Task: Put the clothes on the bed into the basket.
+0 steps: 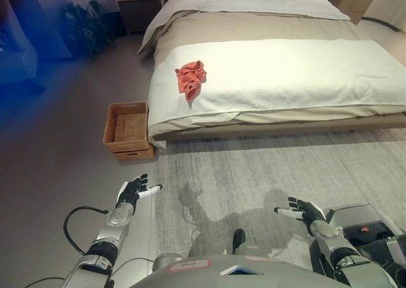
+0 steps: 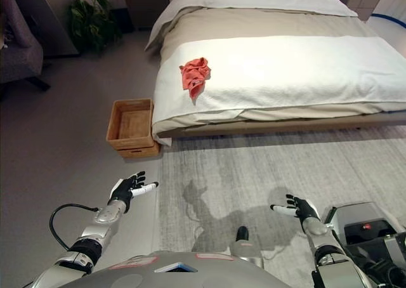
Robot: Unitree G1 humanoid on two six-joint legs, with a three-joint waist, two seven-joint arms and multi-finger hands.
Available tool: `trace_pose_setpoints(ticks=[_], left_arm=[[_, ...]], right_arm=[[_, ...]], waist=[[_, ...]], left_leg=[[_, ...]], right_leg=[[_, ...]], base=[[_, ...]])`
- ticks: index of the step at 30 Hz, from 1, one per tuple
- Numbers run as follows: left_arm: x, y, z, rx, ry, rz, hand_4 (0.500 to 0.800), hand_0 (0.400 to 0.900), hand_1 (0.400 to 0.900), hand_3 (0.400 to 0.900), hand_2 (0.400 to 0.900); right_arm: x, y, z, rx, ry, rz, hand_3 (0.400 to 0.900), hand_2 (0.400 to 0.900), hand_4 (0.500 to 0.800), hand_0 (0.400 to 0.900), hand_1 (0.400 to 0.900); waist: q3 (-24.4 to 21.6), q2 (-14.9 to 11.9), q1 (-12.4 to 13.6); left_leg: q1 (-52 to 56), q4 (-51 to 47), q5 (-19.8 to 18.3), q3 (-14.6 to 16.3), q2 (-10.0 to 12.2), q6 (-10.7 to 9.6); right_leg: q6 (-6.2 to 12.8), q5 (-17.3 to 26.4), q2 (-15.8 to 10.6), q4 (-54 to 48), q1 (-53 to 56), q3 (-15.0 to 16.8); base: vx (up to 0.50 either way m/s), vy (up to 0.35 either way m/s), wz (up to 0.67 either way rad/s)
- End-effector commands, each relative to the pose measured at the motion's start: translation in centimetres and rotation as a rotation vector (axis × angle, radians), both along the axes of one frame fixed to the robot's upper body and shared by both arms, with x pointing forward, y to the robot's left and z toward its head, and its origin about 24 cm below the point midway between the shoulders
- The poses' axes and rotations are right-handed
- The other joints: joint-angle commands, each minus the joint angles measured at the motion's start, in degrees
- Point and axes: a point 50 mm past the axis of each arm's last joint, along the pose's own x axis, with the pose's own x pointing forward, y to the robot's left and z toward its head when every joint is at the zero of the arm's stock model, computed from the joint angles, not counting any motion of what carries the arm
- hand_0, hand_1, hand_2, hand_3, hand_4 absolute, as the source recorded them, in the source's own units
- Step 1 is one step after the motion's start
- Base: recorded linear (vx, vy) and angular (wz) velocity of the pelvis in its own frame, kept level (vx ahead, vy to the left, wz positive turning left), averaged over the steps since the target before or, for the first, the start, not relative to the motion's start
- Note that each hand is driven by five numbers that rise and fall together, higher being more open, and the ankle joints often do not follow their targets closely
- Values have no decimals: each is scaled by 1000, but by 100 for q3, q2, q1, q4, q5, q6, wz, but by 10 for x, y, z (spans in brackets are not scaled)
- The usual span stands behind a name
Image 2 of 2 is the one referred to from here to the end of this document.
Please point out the wooden nightstand with lamp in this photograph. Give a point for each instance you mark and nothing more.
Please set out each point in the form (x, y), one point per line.
(146, 9)

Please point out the purple grey armchair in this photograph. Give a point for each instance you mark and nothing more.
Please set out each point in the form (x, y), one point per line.
(19, 53)

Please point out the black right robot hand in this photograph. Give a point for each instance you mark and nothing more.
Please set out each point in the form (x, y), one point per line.
(304, 208)

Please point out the brown wicker basket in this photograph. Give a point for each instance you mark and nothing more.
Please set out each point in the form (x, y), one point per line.
(131, 132)

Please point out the white bed blanket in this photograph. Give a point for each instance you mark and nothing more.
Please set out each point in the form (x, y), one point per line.
(285, 75)

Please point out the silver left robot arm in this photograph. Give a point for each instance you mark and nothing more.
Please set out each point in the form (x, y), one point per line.
(92, 234)

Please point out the black and silver equipment cart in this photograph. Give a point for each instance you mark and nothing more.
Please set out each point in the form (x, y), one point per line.
(371, 237)

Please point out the red cloth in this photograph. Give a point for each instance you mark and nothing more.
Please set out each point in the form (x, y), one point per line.
(194, 75)

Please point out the beige bed frame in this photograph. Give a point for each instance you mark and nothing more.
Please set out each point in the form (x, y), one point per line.
(285, 124)

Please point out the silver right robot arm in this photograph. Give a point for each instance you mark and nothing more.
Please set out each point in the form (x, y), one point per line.
(330, 259)

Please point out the bed with white blanket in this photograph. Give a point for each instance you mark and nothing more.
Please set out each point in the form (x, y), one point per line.
(253, 24)

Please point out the grey robot torso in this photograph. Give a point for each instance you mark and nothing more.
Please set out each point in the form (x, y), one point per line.
(177, 275)

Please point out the green potted plant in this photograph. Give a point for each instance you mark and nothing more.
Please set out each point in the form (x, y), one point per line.
(92, 21)

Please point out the silver right robot leg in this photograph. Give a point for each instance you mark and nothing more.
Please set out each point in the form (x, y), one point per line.
(244, 248)

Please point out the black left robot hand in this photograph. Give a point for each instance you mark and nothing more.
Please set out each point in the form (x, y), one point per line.
(124, 189)

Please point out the grey patterned rug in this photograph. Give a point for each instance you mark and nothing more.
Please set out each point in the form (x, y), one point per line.
(285, 174)

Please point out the dark tall cabinet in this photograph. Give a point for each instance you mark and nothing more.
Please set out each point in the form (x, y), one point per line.
(47, 18)

